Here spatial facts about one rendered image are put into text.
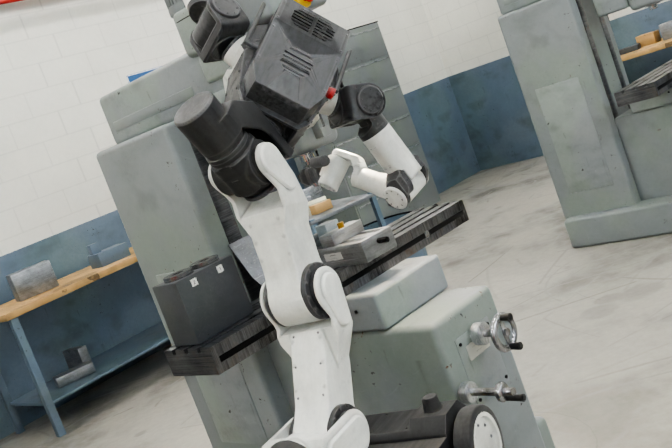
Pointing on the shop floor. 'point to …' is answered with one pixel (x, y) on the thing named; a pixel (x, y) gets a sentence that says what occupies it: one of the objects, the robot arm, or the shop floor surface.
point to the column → (147, 240)
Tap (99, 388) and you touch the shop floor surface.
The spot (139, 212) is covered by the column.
